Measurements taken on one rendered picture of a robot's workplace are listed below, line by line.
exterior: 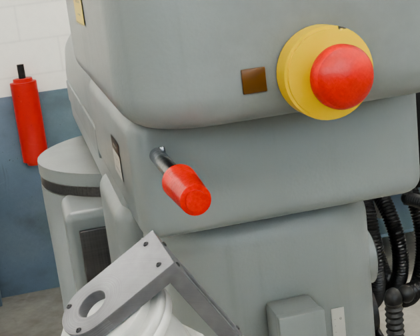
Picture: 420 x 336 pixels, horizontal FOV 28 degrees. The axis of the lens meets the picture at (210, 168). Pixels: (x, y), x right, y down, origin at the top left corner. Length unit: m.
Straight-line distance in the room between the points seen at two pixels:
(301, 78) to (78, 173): 0.74
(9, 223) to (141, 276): 4.72
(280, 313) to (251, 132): 0.16
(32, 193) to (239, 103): 4.56
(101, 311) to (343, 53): 0.21
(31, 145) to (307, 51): 4.38
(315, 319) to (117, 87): 0.26
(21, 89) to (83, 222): 3.69
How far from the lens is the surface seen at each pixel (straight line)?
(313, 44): 0.53
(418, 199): 0.86
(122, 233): 0.89
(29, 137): 4.87
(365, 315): 0.78
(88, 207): 1.17
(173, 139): 0.63
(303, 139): 0.66
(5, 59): 4.96
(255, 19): 0.54
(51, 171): 1.28
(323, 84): 0.51
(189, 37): 0.53
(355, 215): 0.74
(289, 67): 0.53
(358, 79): 0.51
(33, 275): 5.22
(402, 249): 1.09
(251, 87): 0.54
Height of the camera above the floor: 1.84
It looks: 14 degrees down
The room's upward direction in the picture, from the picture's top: 7 degrees counter-clockwise
